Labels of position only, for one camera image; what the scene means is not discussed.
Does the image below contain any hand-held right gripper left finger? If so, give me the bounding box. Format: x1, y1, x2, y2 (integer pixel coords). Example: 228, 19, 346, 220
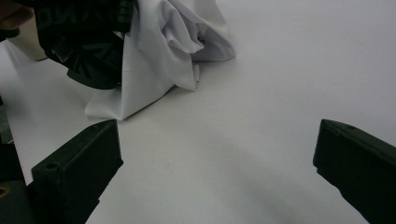
30, 119, 124, 224

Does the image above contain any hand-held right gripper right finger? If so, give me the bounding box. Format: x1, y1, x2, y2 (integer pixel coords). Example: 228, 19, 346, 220
312, 119, 396, 224

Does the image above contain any white cloth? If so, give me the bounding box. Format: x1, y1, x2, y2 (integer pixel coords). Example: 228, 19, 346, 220
84, 0, 237, 122

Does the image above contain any white table mat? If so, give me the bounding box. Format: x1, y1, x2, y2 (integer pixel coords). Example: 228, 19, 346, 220
0, 0, 396, 224

